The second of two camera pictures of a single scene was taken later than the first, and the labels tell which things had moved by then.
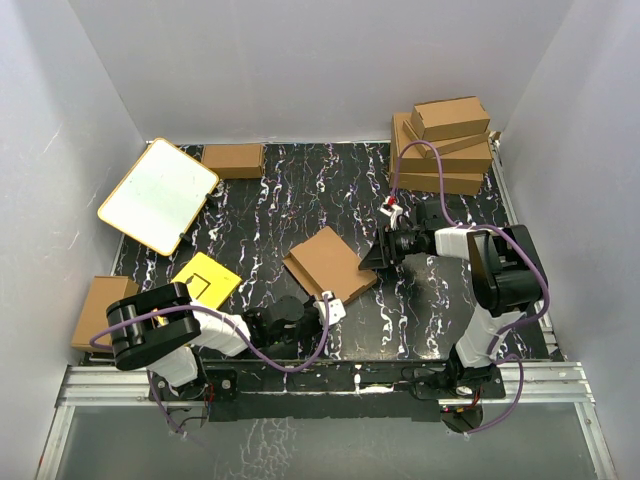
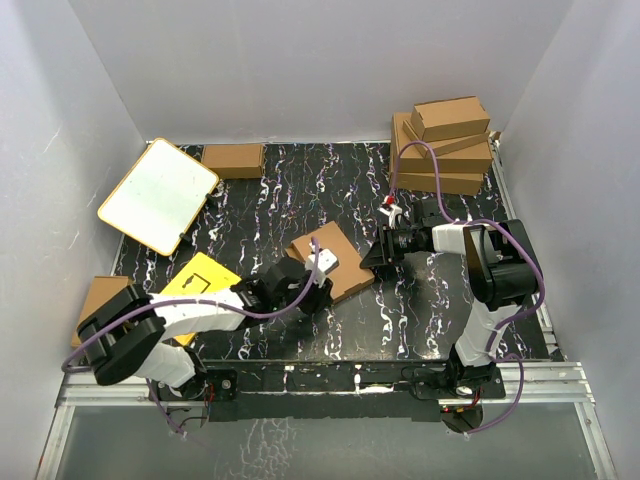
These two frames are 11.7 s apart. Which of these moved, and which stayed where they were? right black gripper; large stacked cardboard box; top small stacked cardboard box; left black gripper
Moved: left black gripper
Stayed: top small stacked cardboard box; large stacked cardboard box; right black gripper
